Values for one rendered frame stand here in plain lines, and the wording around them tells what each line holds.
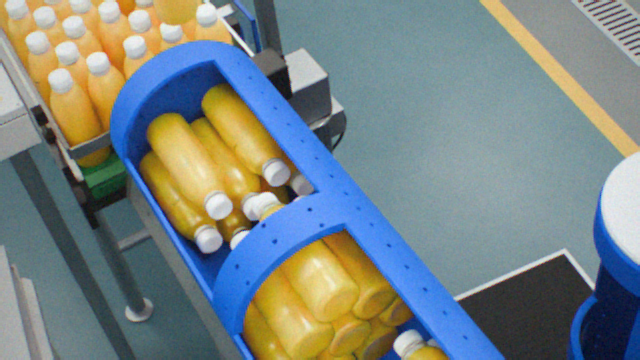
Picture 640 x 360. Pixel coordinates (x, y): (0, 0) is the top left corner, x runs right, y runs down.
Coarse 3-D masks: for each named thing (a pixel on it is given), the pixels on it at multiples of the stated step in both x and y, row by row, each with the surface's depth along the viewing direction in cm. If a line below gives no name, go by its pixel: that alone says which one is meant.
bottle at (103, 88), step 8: (104, 72) 167; (112, 72) 169; (88, 80) 169; (96, 80) 168; (104, 80) 168; (112, 80) 168; (120, 80) 170; (88, 88) 170; (96, 88) 168; (104, 88) 168; (112, 88) 169; (120, 88) 170; (96, 96) 169; (104, 96) 169; (112, 96) 170; (96, 104) 171; (104, 104) 171; (112, 104) 171; (96, 112) 175; (104, 112) 172; (104, 120) 174; (104, 128) 177; (112, 144) 180
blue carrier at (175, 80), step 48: (192, 48) 148; (144, 96) 144; (192, 96) 157; (144, 144) 158; (288, 144) 134; (144, 192) 145; (288, 192) 158; (336, 192) 128; (288, 240) 121; (384, 240) 122; (240, 288) 122; (432, 288) 118; (240, 336) 134; (432, 336) 111; (480, 336) 115
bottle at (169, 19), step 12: (156, 0) 158; (168, 0) 157; (180, 0) 158; (192, 0) 161; (156, 12) 162; (168, 12) 159; (180, 12) 160; (192, 12) 162; (168, 24) 162; (180, 24) 162
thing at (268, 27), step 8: (256, 0) 211; (264, 0) 211; (272, 0) 212; (256, 8) 214; (264, 8) 212; (272, 8) 214; (256, 16) 217; (264, 16) 214; (272, 16) 215; (264, 24) 216; (272, 24) 217; (264, 32) 218; (272, 32) 219; (264, 40) 221; (272, 40) 220; (280, 40) 222; (264, 48) 224; (272, 48) 222; (280, 48) 223
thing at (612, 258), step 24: (600, 192) 147; (600, 216) 144; (600, 240) 144; (600, 264) 172; (624, 264) 139; (600, 288) 179; (624, 288) 182; (600, 312) 187; (624, 312) 189; (576, 336) 175; (600, 336) 195; (624, 336) 196
